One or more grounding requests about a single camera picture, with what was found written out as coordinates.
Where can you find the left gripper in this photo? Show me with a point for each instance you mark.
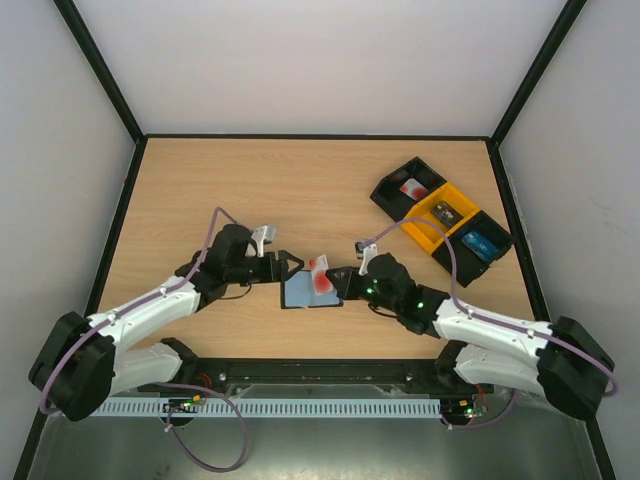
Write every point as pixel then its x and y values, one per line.
pixel 280 272

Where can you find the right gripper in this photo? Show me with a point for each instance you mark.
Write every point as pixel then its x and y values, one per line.
pixel 346 284

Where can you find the black card holder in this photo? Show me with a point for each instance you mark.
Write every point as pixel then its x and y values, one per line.
pixel 298 293

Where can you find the red dotted white card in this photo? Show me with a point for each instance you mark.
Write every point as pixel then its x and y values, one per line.
pixel 413 189

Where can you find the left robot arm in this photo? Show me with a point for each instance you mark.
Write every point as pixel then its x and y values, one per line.
pixel 85 360

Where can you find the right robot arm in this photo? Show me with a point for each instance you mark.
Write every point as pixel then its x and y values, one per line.
pixel 560 361

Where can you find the dark card in yellow bin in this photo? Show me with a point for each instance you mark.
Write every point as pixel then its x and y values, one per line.
pixel 446 214

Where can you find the blue card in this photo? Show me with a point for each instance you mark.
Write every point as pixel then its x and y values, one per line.
pixel 481 246

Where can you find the black bin far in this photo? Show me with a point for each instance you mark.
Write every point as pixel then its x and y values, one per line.
pixel 398 192

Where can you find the black bin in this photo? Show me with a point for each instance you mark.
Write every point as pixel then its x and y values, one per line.
pixel 398 192
pixel 468 266

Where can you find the yellow bin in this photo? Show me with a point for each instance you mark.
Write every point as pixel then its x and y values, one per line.
pixel 425 229

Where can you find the black bin near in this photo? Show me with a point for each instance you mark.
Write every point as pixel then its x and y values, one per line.
pixel 468 266

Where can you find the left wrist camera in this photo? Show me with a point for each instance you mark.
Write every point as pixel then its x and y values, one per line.
pixel 262 236

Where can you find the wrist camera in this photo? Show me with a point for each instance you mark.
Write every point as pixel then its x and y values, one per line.
pixel 262 236
pixel 365 252

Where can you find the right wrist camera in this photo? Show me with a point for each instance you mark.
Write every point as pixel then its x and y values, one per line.
pixel 365 252

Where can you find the black front rail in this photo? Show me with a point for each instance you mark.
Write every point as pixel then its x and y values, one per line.
pixel 320 372

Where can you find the white slotted cable duct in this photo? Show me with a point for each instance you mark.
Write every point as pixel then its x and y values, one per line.
pixel 275 408

